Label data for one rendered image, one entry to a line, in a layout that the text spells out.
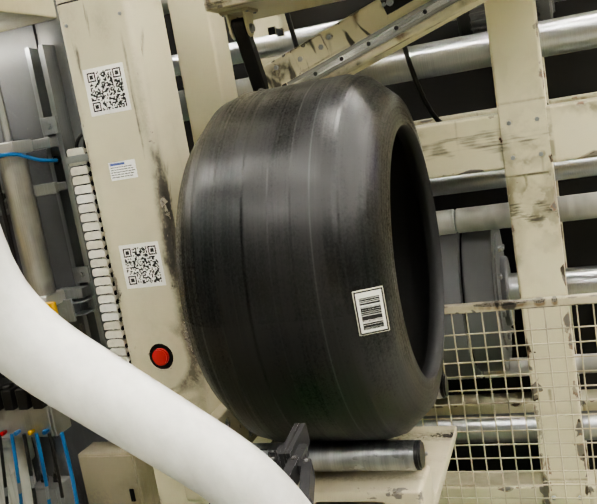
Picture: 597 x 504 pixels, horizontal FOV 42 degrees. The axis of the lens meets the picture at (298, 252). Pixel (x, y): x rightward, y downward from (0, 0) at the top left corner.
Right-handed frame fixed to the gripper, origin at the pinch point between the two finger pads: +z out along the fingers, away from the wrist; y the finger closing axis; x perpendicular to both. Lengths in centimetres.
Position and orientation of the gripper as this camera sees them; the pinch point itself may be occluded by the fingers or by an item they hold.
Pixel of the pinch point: (294, 448)
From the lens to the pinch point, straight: 100.2
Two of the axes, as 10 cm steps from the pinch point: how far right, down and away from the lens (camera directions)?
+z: 2.8, -3.4, 9.0
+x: 2.0, 9.4, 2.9
